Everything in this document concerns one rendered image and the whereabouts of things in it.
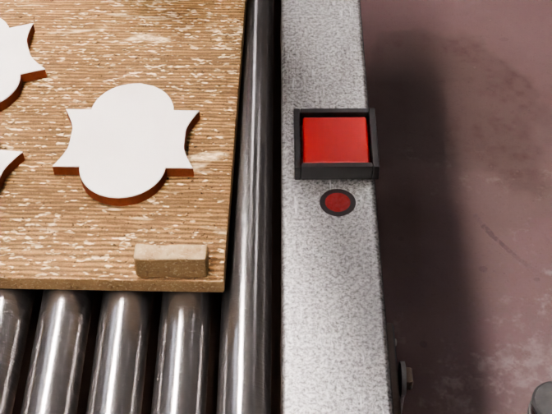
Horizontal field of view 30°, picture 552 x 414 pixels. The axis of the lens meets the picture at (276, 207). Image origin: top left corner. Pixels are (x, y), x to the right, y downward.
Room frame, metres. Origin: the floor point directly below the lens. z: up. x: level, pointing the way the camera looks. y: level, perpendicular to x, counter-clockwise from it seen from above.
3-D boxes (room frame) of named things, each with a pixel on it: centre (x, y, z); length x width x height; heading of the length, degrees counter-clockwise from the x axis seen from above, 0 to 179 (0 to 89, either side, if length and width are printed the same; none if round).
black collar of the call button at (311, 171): (0.66, -0.06, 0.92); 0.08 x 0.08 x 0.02; 89
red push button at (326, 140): (0.66, -0.06, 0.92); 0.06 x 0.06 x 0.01; 89
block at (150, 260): (0.51, 0.08, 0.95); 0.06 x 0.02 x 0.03; 87
